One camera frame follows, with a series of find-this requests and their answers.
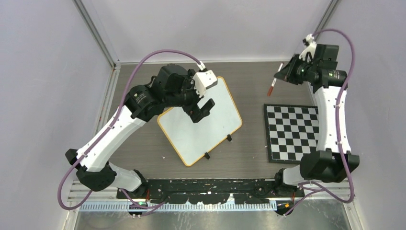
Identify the yellow framed whiteboard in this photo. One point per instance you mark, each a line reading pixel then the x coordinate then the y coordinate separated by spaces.
pixel 192 141

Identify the black white chessboard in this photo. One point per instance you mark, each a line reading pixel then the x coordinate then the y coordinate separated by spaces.
pixel 291 132

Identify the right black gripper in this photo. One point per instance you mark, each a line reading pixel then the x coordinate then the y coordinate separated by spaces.
pixel 287 73

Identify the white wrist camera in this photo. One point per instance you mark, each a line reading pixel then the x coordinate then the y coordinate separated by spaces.
pixel 310 47
pixel 204 81

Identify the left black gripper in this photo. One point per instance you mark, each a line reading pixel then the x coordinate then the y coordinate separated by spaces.
pixel 193 110

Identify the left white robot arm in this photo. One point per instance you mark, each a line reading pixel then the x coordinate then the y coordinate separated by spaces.
pixel 173 86

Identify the wire whiteboard stand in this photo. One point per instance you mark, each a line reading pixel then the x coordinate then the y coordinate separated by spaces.
pixel 206 154

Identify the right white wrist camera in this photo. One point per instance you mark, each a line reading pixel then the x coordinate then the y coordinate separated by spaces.
pixel 310 47

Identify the white red whiteboard marker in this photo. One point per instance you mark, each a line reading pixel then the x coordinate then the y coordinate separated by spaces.
pixel 274 81

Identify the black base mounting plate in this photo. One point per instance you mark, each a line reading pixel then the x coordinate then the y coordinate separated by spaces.
pixel 210 191

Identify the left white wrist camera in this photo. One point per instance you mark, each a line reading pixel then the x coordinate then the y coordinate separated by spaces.
pixel 204 81

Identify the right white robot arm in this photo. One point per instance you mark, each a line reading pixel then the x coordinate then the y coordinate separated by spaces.
pixel 332 159

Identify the white slotted cable duct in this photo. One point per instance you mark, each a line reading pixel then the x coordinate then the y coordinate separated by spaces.
pixel 123 206

